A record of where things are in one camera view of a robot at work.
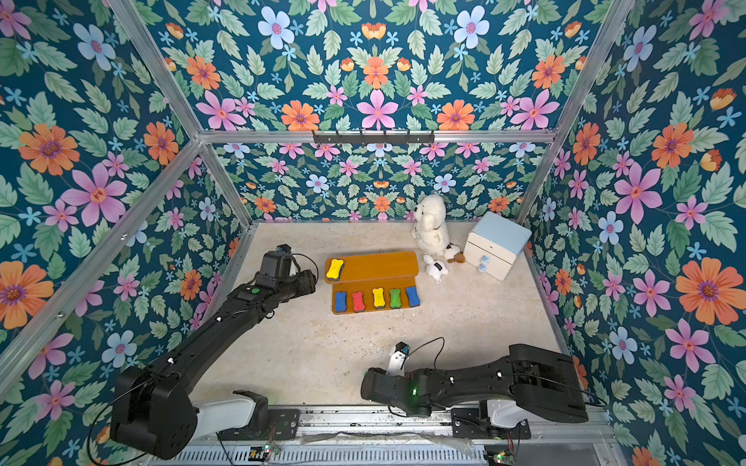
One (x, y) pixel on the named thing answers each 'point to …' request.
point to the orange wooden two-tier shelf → (386, 271)
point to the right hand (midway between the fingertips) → (367, 387)
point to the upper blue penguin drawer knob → (485, 257)
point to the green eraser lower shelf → (395, 298)
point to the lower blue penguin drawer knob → (482, 267)
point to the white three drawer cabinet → (492, 245)
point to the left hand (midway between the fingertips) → (310, 276)
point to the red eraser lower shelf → (358, 304)
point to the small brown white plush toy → (454, 253)
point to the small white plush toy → (436, 269)
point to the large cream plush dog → (430, 229)
